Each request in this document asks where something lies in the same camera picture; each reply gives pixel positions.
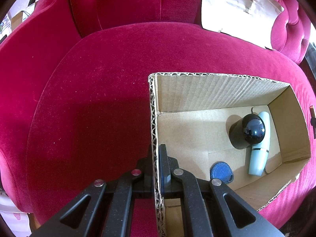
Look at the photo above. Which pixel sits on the blue key fob tag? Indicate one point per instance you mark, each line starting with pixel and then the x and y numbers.
pixel 222 171

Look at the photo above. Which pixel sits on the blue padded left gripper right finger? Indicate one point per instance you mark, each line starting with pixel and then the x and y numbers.
pixel 168 182

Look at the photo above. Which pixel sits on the brown cardboard box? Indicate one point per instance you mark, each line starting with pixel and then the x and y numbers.
pixel 191 114

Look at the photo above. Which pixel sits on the brown paper sheet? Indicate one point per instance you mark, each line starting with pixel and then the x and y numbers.
pixel 249 20

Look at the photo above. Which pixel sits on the white light-blue cosmetic bottle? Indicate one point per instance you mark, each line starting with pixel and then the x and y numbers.
pixel 260 151

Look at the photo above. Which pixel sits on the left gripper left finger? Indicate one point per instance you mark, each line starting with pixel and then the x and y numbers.
pixel 144 182

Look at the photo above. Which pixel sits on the red velvet sofa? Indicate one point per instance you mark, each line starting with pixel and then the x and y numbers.
pixel 74 91

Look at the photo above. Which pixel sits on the cardboard boxes in background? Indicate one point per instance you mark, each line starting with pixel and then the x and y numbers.
pixel 17 14

